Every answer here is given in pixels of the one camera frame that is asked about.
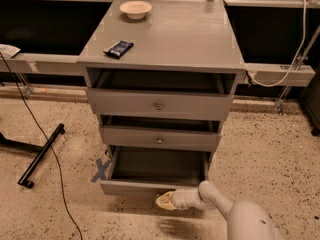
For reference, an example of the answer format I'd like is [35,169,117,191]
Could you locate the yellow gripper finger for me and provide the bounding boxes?
[156,191,175,210]

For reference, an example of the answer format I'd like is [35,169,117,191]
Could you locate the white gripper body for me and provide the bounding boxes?
[171,188,202,210]

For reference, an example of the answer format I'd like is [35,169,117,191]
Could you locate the grey bottom drawer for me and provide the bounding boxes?
[101,146,210,197]

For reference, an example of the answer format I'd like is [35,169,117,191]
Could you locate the grey drawer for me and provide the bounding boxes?
[101,146,210,197]
[87,70,233,121]
[99,116,221,152]

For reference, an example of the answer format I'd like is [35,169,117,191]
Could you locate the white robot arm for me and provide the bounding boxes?
[156,181,285,240]

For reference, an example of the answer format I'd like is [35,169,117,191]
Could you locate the grey middle drawer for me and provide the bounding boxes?
[99,116,221,152]

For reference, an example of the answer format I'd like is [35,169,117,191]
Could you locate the grey top drawer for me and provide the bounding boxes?
[87,70,233,121]

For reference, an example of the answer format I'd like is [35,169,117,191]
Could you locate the grey wooden drawer cabinet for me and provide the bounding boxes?
[77,0,247,167]

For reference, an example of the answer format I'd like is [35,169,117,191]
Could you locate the blue tape cross mark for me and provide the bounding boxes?
[91,158,111,182]

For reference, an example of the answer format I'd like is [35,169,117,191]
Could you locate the black floor stand base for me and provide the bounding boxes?
[0,124,65,189]

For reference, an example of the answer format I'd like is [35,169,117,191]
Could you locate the dark blue snack packet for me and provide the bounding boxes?
[103,41,134,59]

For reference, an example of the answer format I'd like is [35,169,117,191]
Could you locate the dark box at right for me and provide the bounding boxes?
[301,68,320,136]

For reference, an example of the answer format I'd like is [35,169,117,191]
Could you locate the cream ceramic bowl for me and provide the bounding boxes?
[120,1,152,20]

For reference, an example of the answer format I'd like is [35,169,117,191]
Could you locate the white paper sheet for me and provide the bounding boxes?
[0,44,21,58]

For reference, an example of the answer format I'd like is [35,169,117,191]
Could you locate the white hanging cable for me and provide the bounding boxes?
[248,0,308,88]

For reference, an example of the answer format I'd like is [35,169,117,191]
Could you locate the grey metal frame rail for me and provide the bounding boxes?
[4,0,319,87]

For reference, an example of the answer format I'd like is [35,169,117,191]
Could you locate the black floor cable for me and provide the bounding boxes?
[0,52,84,240]

